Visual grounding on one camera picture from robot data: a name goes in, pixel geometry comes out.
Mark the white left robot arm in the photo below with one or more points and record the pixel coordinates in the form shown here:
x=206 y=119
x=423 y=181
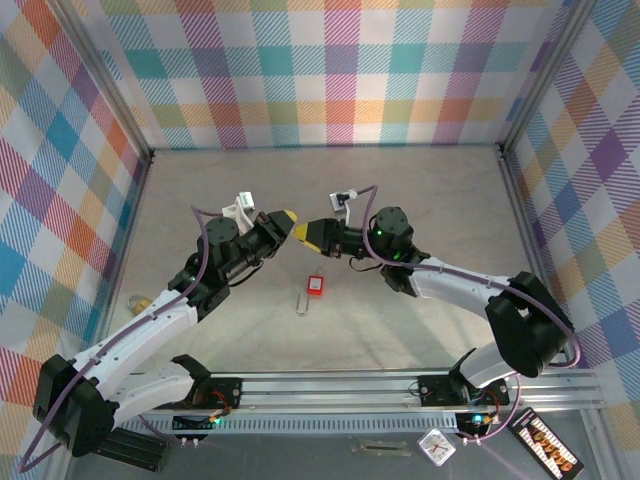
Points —
x=140 y=330

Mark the black ribbed block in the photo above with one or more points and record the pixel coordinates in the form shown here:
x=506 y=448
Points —
x=135 y=452

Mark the green LED circuit board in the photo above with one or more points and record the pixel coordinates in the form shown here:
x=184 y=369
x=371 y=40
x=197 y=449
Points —
x=477 y=420

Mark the aluminium frame post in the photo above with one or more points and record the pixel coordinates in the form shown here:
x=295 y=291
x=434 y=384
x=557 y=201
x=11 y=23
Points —
x=104 y=75
x=544 y=75

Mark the aluminium frame rail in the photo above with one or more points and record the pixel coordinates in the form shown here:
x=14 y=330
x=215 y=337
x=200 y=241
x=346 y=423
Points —
x=527 y=225
x=132 y=220

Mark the black card orange print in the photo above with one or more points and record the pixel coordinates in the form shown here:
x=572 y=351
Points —
x=545 y=442

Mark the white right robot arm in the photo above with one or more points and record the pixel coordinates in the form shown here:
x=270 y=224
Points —
x=450 y=290

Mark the small metal plate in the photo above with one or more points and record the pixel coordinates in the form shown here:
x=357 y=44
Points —
x=380 y=446

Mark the brass padlock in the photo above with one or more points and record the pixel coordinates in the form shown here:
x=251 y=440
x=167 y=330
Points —
x=143 y=305

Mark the small white clock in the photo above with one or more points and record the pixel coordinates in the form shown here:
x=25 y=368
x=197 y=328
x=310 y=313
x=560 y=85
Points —
x=436 y=446

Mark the red padlock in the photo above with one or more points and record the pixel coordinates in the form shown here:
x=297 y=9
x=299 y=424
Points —
x=315 y=285

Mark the black display module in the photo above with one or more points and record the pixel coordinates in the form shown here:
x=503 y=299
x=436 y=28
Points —
x=192 y=425

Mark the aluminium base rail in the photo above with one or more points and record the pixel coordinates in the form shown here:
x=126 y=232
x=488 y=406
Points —
x=325 y=390

